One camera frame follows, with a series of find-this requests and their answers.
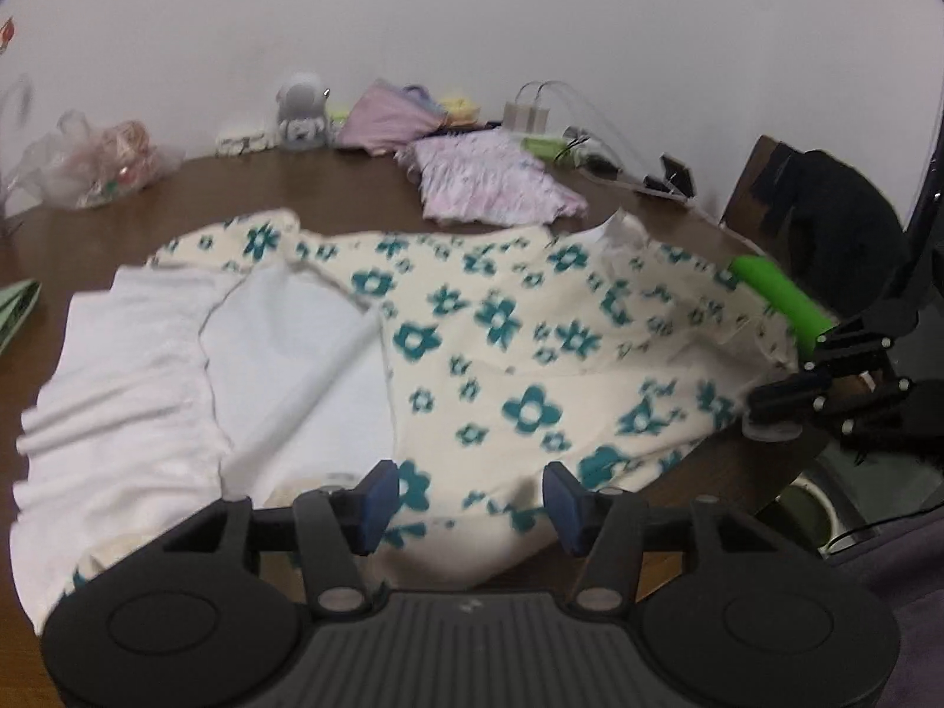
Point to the bright green tube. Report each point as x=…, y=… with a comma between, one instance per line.
x=782, y=299

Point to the white power strip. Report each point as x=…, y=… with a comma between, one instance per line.
x=601, y=164

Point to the white robot speaker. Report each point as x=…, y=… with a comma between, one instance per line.
x=299, y=103

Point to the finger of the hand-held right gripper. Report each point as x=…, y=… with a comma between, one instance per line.
x=811, y=394
x=855, y=343

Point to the white charger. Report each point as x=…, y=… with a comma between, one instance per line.
x=527, y=116

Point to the wooden chair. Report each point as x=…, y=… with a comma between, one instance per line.
x=745, y=199

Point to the black phone stand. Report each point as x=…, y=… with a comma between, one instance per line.
x=678, y=177

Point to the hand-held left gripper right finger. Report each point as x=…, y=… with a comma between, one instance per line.
x=564, y=510

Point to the clear plastic bag of snacks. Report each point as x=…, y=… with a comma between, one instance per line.
x=110, y=155

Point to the green folded pouch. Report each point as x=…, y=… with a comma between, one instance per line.
x=15, y=310

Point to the yellow cloth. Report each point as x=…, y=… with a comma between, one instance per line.
x=461, y=107

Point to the black garment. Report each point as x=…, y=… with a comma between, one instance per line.
x=841, y=221

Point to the grey purple cloth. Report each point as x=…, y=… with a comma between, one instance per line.
x=914, y=605

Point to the white plastic holder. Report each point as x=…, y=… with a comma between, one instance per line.
x=247, y=140

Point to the lilac floral garment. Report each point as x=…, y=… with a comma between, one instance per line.
x=487, y=177

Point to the cream teal flower garment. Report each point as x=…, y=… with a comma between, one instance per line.
x=501, y=324

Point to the green bin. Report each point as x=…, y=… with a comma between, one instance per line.
x=804, y=512

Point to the pink garment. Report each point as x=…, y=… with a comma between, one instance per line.
x=383, y=118

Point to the green packet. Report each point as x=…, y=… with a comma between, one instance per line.
x=549, y=147

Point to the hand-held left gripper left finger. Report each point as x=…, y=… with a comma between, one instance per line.
x=380, y=503

